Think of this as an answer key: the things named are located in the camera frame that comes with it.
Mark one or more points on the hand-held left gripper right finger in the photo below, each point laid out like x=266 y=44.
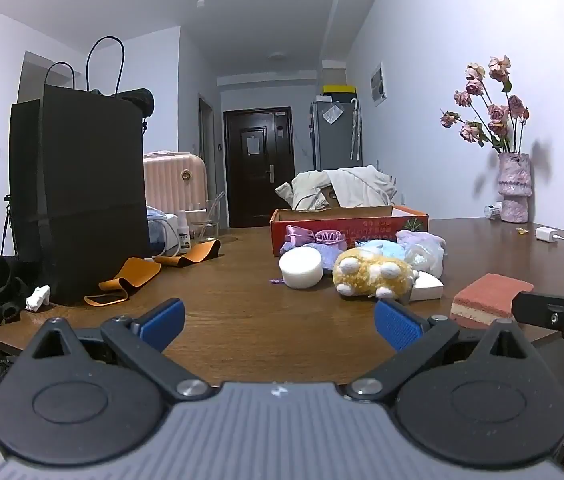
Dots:
x=396 y=325

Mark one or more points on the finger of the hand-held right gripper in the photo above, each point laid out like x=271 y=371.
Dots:
x=536 y=307

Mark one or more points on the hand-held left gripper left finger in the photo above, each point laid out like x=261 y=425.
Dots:
x=164 y=321

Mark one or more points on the brick red sponge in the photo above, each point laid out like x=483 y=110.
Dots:
x=491 y=295

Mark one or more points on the yellow plush toy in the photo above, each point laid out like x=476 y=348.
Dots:
x=376 y=272

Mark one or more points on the iridescent bag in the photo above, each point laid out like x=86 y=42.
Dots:
x=424 y=262

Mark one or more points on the light blue plush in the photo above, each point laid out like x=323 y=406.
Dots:
x=379 y=247

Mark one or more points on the purple knit pouch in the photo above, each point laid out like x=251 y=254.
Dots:
x=334 y=257

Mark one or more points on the orange cardboard box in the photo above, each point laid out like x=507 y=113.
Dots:
x=351 y=227

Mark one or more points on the pink satin pouch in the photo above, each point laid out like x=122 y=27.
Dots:
x=329 y=236

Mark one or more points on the white foam cylinder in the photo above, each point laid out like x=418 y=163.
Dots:
x=301 y=267

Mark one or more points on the purple satin pouch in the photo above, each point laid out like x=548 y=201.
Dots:
x=298 y=235

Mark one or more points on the white charger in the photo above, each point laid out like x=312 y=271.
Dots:
x=545 y=235

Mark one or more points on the white spray bottle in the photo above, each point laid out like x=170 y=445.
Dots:
x=184 y=235

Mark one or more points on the blue white plastic pack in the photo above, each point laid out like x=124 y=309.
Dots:
x=162 y=230

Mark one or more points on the clear glass jar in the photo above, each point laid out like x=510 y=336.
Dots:
x=207 y=225

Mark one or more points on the pink vase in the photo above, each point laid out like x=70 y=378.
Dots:
x=514 y=185

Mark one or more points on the small white figurine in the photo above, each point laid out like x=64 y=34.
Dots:
x=37 y=297

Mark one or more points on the wooden chair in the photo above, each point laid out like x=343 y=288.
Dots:
x=334 y=199

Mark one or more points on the pink suitcase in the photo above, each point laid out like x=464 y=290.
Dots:
x=172 y=180

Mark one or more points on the beige jacket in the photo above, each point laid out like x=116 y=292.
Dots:
x=351 y=185

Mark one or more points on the black paper bag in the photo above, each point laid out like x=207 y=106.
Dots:
x=87 y=185

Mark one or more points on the dark door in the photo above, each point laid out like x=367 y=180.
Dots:
x=259 y=185

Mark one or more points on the black plastic cylinder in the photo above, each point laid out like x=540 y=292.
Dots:
x=4 y=272

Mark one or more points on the black tripod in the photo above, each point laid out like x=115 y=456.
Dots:
x=8 y=225

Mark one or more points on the grey refrigerator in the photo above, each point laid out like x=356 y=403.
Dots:
x=332 y=145

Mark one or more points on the dried roses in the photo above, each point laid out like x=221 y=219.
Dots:
x=496 y=112

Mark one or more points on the hanging umbrella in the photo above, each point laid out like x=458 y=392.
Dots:
x=356 y=130

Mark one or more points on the paper on door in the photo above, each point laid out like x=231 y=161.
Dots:
x=253 y=142

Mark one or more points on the paper on refrigerator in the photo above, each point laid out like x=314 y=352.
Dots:
x=331 y=114

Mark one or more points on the yellow box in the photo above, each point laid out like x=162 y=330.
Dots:
x=339 y=89

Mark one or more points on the wall electrical panel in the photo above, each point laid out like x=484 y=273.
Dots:
x=379 y=85

